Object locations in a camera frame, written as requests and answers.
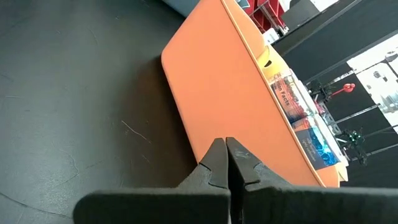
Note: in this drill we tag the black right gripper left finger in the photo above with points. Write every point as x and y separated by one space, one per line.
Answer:
192 205

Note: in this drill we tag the black partition panel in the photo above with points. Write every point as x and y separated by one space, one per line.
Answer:
342 37

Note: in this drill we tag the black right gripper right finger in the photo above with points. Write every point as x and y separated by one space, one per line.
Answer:
295 205

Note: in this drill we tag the orange plastic bin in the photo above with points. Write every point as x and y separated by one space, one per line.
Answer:
224 102

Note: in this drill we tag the black device with green light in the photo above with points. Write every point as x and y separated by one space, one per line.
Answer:
354 138

